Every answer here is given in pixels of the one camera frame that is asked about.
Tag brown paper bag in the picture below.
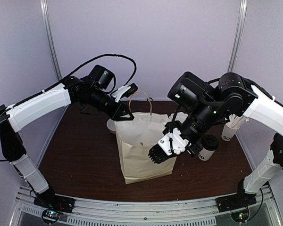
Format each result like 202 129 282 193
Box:
115 96 176 184

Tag white paper coffee cup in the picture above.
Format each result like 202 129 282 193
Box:
198 148 215 161

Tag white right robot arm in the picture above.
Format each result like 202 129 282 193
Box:
159 72 283 208

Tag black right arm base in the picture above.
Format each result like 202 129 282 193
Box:
216 194 257 213

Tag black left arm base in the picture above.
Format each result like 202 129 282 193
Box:
33 191 75 213

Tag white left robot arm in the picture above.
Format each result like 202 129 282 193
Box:
0 65 138 209

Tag plain white round bowl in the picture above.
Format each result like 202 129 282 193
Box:
106 119 116 134

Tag white scalloped bowl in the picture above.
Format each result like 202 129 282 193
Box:
169 112 188 123

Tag paper cup holding straws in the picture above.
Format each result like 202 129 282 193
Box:
221 114 249 141

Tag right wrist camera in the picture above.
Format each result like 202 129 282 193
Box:
148 129 189 164

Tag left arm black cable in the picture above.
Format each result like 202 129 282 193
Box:
0 53 137 162

